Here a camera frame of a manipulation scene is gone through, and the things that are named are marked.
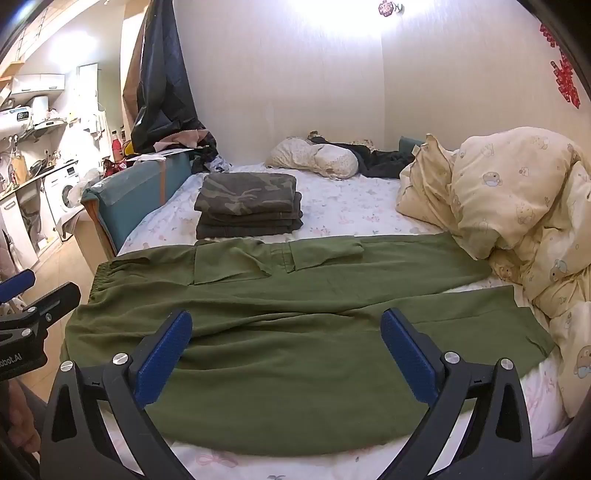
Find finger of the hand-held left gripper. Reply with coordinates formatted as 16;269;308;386
0;282;82;340
0;269;37;305

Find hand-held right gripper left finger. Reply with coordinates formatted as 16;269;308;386
41;309;194;480

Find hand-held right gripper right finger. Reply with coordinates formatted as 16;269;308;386
379;308;539;480

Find olive green pants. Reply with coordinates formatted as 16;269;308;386
60;232;557;457

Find folded dark grey pants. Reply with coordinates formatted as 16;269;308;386
198;191;304;228
196;217;304;241

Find folded camouflage pants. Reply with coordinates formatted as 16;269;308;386
194;172;298;217

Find person's left hand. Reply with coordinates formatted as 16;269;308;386
0;382;43;455

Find white washing machine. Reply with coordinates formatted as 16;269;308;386
44;166;88;241

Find white floral bed sheet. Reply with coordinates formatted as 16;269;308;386
65;161;573;480

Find white water heater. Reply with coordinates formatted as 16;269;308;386
0;95;49;139

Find cream cartoon print quilt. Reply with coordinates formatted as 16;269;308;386
396;127;591;418

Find black crumpled clothing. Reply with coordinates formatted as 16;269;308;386
308;131;416;178

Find dark patterned clothes pile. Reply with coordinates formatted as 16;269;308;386
191;134;232;174

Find white floral pillow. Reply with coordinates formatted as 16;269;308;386
265;137;360;181

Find black hanging plastic sheet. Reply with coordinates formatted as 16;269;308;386
130;0;206;153

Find brown hanging cloth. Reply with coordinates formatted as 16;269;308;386
121;18;151;112

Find teal bed frame board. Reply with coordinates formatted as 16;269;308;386
82;150;195;259

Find white wall cabinet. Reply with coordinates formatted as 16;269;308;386
11;74;65;96

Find red paper wall decoration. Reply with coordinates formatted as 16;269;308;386
539;23;581;110

